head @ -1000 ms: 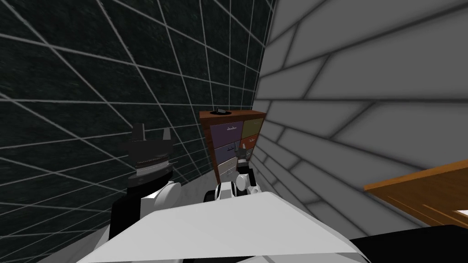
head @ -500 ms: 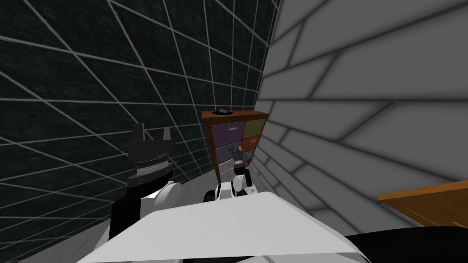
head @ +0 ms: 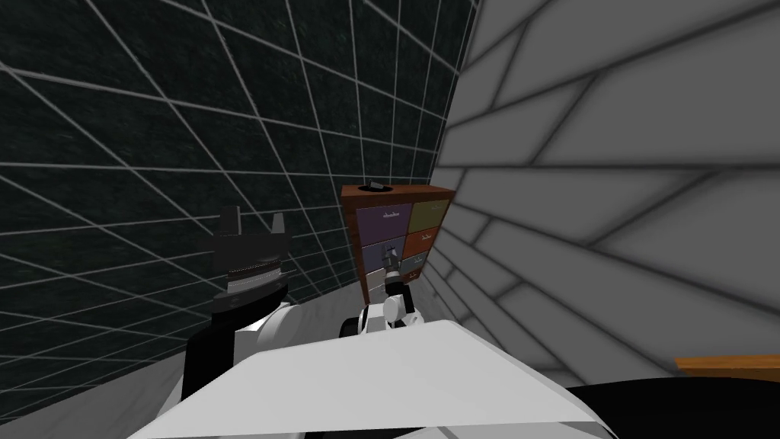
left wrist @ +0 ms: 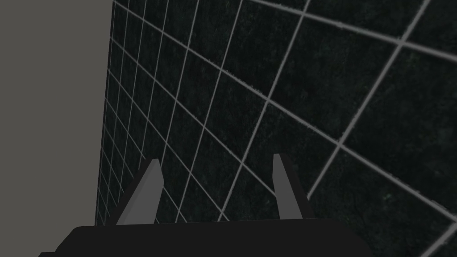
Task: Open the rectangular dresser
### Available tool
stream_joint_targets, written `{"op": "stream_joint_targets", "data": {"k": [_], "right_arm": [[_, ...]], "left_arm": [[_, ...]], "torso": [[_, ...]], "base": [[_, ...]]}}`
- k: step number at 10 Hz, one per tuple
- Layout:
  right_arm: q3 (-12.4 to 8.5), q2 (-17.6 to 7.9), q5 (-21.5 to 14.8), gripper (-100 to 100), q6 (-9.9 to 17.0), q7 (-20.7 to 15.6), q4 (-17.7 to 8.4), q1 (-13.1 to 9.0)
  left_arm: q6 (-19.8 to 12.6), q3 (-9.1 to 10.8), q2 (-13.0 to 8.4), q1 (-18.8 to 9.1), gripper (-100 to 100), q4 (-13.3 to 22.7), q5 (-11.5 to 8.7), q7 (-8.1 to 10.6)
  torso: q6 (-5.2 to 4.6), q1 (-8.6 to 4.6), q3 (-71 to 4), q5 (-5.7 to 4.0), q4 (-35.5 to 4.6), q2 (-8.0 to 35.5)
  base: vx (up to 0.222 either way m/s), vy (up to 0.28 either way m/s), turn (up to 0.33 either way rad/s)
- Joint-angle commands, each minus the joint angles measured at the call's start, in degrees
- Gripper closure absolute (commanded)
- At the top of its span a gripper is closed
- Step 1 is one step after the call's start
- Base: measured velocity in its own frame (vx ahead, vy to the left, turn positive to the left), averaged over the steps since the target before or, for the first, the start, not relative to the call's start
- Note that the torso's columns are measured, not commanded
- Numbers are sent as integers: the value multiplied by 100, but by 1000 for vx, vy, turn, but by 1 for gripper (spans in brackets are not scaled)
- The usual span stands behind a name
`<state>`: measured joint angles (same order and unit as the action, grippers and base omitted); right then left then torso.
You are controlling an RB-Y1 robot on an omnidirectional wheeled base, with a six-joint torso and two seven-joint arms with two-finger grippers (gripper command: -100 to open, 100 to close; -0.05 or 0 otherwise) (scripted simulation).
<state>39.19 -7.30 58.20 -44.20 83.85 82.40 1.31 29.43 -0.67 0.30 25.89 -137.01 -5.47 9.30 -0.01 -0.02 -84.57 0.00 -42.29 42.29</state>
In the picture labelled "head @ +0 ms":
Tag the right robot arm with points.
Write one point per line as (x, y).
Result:
(397, 308)

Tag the orange drawer front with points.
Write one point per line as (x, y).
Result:
(420, 242)

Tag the brown wooden table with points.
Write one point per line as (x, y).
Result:
(731, 367)

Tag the small dark dish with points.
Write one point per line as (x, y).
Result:
(373, 185)

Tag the blue-grey drawer front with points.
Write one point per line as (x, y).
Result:
(373, 255)

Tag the purple drawer front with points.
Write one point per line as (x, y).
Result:
(384, 222)

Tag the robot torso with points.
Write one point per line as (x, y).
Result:
(390, 384)

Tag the brown wooden chest of drawers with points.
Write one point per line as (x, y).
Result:
(351, 244)

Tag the olive drawer front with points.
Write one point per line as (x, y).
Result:
(429, 214)

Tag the grey drawer front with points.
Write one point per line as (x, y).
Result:
(414, 262)

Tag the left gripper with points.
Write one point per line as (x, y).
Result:
(247, 249)

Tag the white drawer front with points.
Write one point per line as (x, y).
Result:
(375, 285)

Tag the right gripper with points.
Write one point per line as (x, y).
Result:
(390, 263)

